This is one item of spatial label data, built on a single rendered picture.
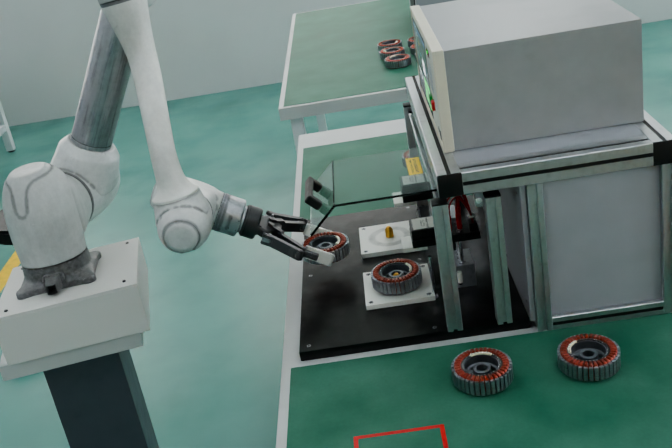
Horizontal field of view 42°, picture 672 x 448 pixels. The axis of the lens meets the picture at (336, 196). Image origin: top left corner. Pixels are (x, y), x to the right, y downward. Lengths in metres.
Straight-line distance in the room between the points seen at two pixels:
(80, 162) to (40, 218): 0.20
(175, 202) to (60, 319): 0.42
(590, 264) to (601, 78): 0.36
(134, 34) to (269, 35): 4.71
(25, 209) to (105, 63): 0.38
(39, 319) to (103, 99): 0.53
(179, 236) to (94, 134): 0.49
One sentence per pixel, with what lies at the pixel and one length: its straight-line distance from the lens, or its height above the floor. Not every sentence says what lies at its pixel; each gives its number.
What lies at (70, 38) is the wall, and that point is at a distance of 6.84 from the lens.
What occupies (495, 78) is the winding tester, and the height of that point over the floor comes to 1.25.
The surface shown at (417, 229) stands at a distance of 1.86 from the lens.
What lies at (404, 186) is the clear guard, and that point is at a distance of 1.71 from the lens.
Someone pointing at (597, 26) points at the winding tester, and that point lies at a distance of 1.70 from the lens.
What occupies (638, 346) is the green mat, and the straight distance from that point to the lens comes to 1.75.
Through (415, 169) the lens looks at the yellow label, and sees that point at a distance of 1.78.
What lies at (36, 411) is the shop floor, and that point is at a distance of 3.36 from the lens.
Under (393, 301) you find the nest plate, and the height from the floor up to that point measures 0.78.
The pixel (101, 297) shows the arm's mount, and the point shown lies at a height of 0.86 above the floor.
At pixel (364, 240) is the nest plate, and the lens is 2.16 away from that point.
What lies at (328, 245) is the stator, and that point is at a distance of 2.04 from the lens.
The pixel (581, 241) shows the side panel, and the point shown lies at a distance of 1.73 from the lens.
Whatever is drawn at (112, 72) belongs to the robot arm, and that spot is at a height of 1.29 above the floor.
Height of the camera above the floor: 1.74
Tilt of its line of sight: 23 degrees down
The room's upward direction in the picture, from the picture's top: 10 degrees counter-clockwise
